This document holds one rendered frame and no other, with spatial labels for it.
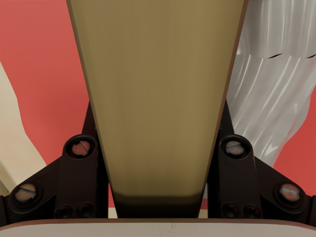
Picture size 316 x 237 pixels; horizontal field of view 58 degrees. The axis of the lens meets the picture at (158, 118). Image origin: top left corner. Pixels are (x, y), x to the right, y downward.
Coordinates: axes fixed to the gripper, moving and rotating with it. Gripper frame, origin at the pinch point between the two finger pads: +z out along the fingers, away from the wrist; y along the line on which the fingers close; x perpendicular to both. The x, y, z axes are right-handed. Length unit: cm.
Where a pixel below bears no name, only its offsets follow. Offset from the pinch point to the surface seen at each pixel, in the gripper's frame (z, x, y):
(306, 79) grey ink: 5.6, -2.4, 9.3
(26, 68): 6.0, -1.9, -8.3
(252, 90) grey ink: 5.2, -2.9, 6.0
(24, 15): 6.1, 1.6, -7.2
